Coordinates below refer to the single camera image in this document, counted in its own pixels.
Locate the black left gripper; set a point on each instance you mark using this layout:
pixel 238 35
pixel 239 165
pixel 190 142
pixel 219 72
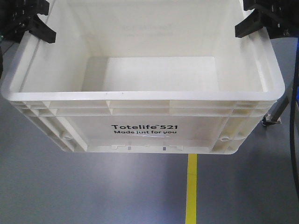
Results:
pixel 13 20

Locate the white plastic tote box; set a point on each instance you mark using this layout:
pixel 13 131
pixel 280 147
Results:
pixel 145 76

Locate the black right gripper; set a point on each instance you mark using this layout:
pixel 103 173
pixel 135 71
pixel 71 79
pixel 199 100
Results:
pixel 283 16

